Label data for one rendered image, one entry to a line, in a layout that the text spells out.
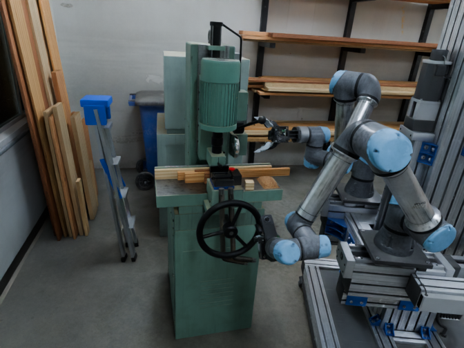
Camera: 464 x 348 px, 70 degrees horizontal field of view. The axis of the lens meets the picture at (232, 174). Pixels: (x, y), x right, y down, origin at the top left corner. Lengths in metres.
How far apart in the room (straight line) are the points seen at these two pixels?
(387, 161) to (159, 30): 3.09
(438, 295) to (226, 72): 1.20
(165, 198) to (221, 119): 0.43
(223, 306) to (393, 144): 1.30
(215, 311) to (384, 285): 0.90
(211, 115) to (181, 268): 0.77
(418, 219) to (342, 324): 0.91
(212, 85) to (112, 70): 2.46
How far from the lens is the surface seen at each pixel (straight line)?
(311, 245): 1.12
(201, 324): 2.02
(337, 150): 1.16
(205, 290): 1.84
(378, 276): 1.53
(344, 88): 1.68
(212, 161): 1.58
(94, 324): 2.22
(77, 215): 2.87
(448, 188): 1.65
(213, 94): 1.47
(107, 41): 3.82
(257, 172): 1.71
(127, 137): 3.99
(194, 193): 1.51
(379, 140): 1.02
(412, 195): 1.19
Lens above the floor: 1.59
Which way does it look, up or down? 23 degrees down
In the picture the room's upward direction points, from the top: 4 degrees clockwise
